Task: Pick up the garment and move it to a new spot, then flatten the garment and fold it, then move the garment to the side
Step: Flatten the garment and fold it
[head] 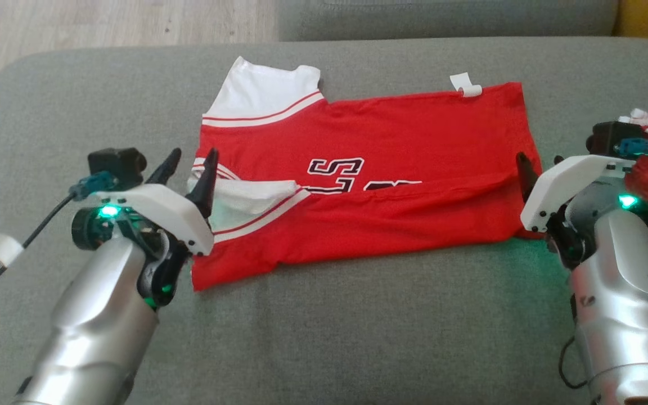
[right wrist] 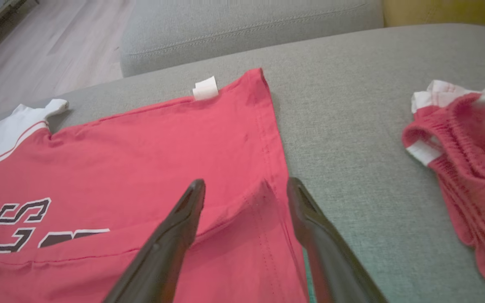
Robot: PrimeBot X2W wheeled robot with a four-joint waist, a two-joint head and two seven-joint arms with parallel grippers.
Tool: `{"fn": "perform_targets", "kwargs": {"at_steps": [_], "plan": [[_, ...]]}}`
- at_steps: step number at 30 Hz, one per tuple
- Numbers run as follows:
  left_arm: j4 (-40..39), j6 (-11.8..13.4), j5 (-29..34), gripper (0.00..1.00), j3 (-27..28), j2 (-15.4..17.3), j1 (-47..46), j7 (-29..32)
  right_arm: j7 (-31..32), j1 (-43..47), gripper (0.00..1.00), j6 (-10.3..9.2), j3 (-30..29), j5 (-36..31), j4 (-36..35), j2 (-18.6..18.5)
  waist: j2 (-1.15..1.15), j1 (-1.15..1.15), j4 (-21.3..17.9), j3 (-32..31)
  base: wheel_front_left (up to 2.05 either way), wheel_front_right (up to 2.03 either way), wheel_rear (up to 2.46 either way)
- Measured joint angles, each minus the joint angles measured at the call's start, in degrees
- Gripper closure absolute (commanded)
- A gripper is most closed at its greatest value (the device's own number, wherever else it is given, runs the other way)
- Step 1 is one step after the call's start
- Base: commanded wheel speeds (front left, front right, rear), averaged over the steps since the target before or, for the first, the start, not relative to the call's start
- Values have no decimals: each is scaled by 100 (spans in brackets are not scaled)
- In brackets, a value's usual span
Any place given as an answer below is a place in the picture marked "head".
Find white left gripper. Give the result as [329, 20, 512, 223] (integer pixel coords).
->
[96, 148, 219, 257]

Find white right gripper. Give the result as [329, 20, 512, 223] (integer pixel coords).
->
[515, 152, 640, 233]

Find red and white jersey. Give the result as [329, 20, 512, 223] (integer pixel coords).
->
[188, 56, 545, 293]

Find small grey sofa cushion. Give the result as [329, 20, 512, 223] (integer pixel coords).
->
[276, 0, 620, 43]

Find large grey sofa seat cushion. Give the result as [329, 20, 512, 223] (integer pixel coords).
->
[0, 37, 648, 405]

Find left cable with blue plug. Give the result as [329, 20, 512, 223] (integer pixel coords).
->
[0, 171, 118, 312]

